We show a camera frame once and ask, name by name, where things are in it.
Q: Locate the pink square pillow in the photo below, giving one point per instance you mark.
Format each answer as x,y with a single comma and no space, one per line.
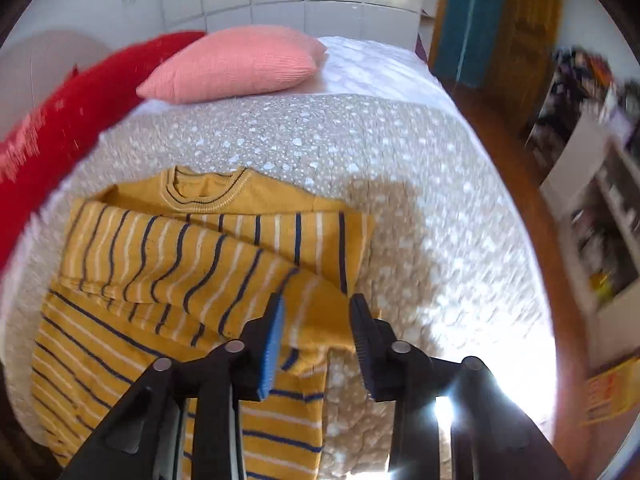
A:
238,61

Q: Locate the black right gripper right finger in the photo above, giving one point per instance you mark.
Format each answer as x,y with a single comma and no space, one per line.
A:
491,437

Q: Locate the yellow striped knit sweater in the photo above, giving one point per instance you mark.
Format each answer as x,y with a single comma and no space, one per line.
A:
175,265

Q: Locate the beige heart-patterned quilt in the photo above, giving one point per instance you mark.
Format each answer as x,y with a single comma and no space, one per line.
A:
449,263

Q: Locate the red embroidered long pillow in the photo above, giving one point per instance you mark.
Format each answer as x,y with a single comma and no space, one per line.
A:
42,149

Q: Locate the brown wooden door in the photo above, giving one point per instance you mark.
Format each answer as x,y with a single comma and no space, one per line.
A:
521,62

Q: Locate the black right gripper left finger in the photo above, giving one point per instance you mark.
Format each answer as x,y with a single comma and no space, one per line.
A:
173,404

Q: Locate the yellow red poster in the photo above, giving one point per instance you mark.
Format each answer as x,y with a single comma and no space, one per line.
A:
612,392

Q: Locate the white bed headboard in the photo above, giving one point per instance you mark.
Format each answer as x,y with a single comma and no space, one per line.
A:
34,67

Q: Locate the white shelving unit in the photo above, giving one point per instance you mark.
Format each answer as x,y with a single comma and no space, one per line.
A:
589,159

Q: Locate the pile of clothes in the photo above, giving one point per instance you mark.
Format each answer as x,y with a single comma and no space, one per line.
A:
580,75

